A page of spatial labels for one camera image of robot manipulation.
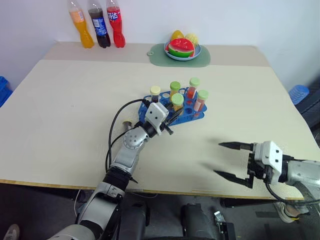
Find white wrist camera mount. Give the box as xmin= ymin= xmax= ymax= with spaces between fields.
xmin=252 ymin=140 xmax=285 ymax=186
xmin=144 ymin=102 xmax=169 ymax=136

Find toy watermelon slice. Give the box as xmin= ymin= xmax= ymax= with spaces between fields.
xmin=167 ymin=37 xmax=196 ymax=59

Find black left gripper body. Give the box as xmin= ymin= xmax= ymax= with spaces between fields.
xmin=159 ymin=118 xmax=175 ymax=137

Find beige-capped loose test tube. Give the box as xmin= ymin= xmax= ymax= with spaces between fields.
xmin=121 ymin=120 xmax=137 ymax=130

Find green cutting mat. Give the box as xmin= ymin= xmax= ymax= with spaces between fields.
xmin=147 ymin=43 xmax=212 ymax=68

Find dark cola bottle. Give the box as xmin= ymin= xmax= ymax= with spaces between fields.
xmin=87 ymin=0 xmax=112 ymax=49

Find white and green sneaker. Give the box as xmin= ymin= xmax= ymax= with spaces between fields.
xmin=273 ymin=200 xmax=310 ymax=224

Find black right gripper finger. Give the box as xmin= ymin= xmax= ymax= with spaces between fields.
xmin=218 ymin=141 xmax=252 ymax=152
xmin=212 ymin=169 xmax=251 ymax=188

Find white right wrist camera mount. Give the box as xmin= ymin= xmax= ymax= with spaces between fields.
xmin=252 ymin=140 xmax=285 ymax=186

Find green-capped red liquid tube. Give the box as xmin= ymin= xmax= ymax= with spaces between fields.
xmin=187 ymin=77 xmax=201 ymax=100

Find thin white cable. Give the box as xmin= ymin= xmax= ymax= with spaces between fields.
xmin=73 ymin=189 xmax=84 ymax=219

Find dark rounded shape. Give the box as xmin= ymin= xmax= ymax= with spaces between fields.
xmin=180 ymin=203 xmax=222 ymax=240

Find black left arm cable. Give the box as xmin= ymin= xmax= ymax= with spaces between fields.
xmin=104 ymin=98 xmax=152 ymax=176

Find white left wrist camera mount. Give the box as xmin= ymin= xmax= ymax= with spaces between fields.
xmin=144 ymin=102 xmax=169 ymax=136

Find green-capped yellow liquid tube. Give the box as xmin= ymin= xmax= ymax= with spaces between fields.
xmin=170 ymin=93 xmax=185 ymax=112

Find metal caster bracket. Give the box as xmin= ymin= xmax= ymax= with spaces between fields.
xmin=213 ymin=210 xmax=236 ymax=240

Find orange soda bottle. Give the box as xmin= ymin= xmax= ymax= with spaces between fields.
xmin=67 ymin=0 xmax=96 ymax=49

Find grey shoe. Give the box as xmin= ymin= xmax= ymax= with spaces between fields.
xmin=0 ymin=223 xmax=21 ymax=240

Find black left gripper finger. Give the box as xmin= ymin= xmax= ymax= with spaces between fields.
xmin=167 ymin=108 xmax=185 ymax=123
xmin=166 ymin=112 xmax=184 ymax=126

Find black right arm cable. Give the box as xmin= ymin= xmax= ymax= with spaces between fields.
xmin=264 ymin=181 xmax=320 ymax=206

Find blue plastic crate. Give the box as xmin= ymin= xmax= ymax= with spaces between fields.
xmin=0 ymin=75 xmax=14 ymax=109

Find smooth yellow toy fruit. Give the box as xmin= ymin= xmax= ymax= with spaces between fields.
xmin=170 ymin=29 xmax=186 ymax=42

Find lime-capped yellow liquid tube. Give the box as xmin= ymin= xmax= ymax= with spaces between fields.
xmin=169 ymin=80 xmax=182 ymax=97

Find pale-yellow-capped dark liquid tube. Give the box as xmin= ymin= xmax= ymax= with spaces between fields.
xmin=149 ymin=85 xmax=162 ymax=104

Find stacked blue plastic stools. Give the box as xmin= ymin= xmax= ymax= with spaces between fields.
xmin=288 ymin=84 xmax=311 ymax=106

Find red soda bottle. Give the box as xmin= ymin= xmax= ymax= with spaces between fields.
xmin=105 ymin=0 xmax=127 ymax=49

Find light blue plate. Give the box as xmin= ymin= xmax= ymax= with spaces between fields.
xmin=163 ymin=41 xmax=202 ymax=62

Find green-capped pink liquid tube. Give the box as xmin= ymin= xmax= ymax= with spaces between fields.
xmin=193 ymin=89 xmax=210 ymax=112

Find black chair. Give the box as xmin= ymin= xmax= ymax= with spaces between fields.
xmin=294 ymin=76 xmax=320 ymax=153

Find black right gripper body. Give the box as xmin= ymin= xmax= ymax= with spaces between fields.
xmin=245 ymin=142 xmax=267 ymax=189

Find bumpy yellow toy fruit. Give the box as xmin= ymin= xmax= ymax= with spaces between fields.
xmin=184 ymin=32 xmax=201 ymax=46

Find blue test tube rack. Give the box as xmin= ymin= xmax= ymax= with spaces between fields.
xmin=137 ymin=86 xmax=209 ymax=126

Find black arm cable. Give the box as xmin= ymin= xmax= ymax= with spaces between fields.
xmin=264 ymin=181 xmax=320 ymax=206
xmin=104 ymin=98 xmax=152 ymax=176

